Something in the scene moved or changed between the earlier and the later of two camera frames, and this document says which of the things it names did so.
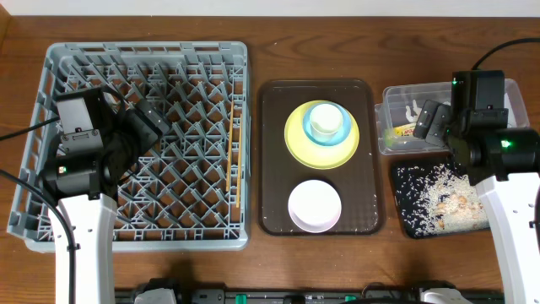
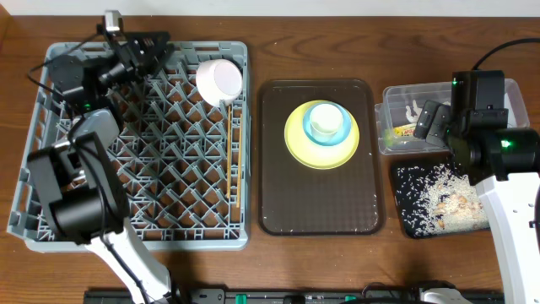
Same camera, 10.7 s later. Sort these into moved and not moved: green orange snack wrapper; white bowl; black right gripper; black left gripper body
Moved: white bowl; black left gripper body
Not moved: green orange snack wrapper; black right gripper
